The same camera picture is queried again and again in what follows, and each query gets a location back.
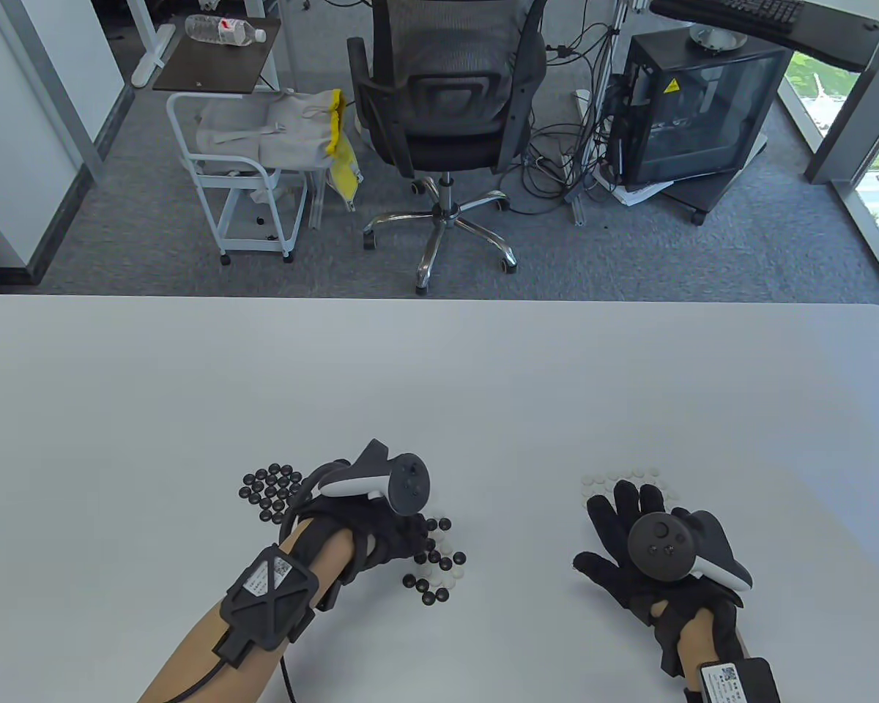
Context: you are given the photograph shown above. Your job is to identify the black rolling platform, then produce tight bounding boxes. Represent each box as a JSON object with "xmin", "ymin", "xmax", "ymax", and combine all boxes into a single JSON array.
[{"xmin": 659, "ymin": 132, "xmax": 770, "ymax": 226}]

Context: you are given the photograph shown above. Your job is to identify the tangle of black cables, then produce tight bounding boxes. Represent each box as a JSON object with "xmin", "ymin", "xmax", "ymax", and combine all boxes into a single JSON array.
[{"xmin": 509, "ymin": 0, "xmax": 631, "ymax": 217}]

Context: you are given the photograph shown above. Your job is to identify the person's left hand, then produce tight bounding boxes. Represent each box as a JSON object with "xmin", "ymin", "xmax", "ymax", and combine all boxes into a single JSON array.
[{"xmin": 293, "ymin": 502, "xmax": 431, "ymax": 587}]

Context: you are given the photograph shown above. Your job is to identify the white bowl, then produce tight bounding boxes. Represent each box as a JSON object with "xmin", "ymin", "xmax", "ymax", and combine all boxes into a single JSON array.
[{"xmin": 689, "ymin": 22, "xmax": 748, "ymax": 53}]

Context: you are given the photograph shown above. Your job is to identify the black mesh office chair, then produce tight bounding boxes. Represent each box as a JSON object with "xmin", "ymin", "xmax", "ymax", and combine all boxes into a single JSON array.
[{"xmin": 346, "ymin": 0, "xmax": 549, "ymax": 296}]

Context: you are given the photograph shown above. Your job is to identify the black white hand controller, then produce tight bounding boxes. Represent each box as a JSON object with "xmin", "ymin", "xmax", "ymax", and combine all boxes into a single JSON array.
[
  {"xmin": 316, "ymin": 439, "xmax": 433, "ymax": 513},
  {"xmin": 627, "ymin": 510, "xmax": 753, "ymax": 592}
]

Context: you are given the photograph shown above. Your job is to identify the small brown side table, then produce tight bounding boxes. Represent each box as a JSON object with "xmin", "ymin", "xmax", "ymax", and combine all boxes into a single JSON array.
[{"xmin": 152, "ymin": 15, "xmax": 283, "ymax": 94}]

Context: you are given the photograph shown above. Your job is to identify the person's right hand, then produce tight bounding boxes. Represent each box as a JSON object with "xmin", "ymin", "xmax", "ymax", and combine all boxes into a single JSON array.
[{"xmin": 573, "ymin": 480, "xmax": 744, "ymax": 678}]

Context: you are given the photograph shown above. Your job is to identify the aluminium profile stand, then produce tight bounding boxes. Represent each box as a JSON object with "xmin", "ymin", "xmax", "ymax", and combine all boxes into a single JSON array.
[{"xmin": 571, "ymin": 0, "xmax": 631, "ymax": 224}]

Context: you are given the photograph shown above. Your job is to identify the white metal cart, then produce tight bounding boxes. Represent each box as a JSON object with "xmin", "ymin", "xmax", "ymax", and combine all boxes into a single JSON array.
[{"xmin": 166, "ymin": 92, "xmax": 310, "ymax": 266}]

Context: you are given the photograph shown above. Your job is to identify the grey fabric bag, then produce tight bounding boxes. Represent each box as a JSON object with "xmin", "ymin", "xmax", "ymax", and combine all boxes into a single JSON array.
[{"xmin": 194, "ymin": 92, "xmax": 338, "ymax": 173}]

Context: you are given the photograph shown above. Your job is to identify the clear plastic water bottle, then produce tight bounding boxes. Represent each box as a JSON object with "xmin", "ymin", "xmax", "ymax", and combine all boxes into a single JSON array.
[{"xmin": 185, "ymin": 13, "xmax": 267, "ymax": 47}]

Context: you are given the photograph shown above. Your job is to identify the black framed wrist camera module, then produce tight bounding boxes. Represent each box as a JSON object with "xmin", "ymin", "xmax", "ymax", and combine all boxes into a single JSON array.
[{"xmin": 220, "ymin": 548, "xmax": 317, "ymax": 666}]

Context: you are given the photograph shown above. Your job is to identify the yellow plastic bag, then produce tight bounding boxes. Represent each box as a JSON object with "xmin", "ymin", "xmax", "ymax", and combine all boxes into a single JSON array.
[{"xmin": 325, "ymin": 89, "xmax": 363, "ymax": 213}]

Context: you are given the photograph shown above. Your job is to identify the black boxed wrist camera module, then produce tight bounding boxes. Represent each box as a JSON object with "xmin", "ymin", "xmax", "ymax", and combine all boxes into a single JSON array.
[{"xmin": 683, "ymin": 657, "xmax": 781, "ymax": 703}]

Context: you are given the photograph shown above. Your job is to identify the group of white go stones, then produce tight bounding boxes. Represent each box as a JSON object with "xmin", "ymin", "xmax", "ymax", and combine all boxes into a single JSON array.
[{"xmin": 580, "ymin": 469, "xmax": 678, "ymax": 510}]

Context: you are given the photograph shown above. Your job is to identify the black keyboard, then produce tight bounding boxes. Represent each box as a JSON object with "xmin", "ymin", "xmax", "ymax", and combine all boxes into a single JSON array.
[{"xmin": 714, "ymin": 0, "xmax": 806, "ymax": 34}]

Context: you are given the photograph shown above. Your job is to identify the group of black go stones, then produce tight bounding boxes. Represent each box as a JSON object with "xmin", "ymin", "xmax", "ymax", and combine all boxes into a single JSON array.
[{"xmin": 240, "ymin": 465, "xmax": 308, "ymax": 524}]

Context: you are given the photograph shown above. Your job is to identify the black desk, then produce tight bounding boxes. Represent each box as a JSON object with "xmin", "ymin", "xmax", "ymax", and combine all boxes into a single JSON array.
[{"xmin": 648, "ymin": 0, "xmax": 879, "ymax": 72}]

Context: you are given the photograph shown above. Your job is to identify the pile of mixed go stones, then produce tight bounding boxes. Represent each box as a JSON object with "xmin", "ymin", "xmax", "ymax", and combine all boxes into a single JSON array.
[{"xmin": 403, "ymin": 516, "xmax": 468, "ymax": 607}]

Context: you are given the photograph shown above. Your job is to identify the white papers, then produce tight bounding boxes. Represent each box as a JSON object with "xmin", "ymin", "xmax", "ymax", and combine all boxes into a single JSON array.
[{"xmin": 593, "ymin": 165, "xmax": 675, "ymax": 207}]

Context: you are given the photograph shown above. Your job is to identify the black braided cable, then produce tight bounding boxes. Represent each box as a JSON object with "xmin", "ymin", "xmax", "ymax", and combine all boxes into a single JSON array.
[{"xmin": 161, "ymin": 655, "xmax": 297, "ymax": 703}]

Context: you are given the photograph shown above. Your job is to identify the white desk leg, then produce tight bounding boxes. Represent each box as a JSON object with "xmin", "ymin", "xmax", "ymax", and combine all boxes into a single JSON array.
[{"xmin": 128, "ymin": 0, "xmax": 178, "ymax": 90}]

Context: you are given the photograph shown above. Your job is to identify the black computer tower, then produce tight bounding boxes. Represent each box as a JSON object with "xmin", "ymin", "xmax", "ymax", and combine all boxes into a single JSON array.
[{"xmin": 607, "ymin": 31, "xmax": 793, "ymax": 187}]

